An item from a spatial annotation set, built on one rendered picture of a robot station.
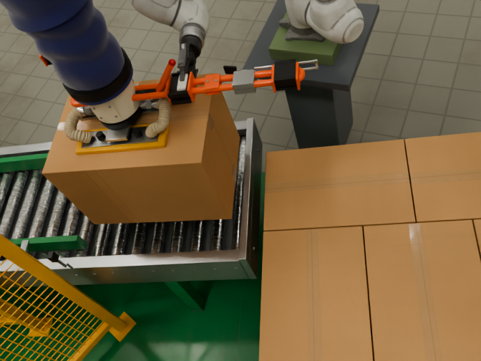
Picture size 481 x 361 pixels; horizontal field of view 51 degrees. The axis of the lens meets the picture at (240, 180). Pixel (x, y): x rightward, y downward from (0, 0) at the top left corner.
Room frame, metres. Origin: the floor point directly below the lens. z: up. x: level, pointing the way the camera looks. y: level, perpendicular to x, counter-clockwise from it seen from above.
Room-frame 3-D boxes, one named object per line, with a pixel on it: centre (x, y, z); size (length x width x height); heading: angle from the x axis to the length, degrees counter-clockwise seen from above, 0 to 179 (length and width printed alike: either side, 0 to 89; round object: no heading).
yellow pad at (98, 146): (1.27, 0.32, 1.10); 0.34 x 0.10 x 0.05; 66
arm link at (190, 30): (1.46, -0.05, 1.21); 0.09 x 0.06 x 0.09; 67
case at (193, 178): (1.34, 0.28, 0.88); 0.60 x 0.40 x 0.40; 65
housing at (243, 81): (1.17, -0.14, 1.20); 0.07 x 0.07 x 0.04; 66
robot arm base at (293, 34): (1.72, -0.54, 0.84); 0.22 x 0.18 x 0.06; 53
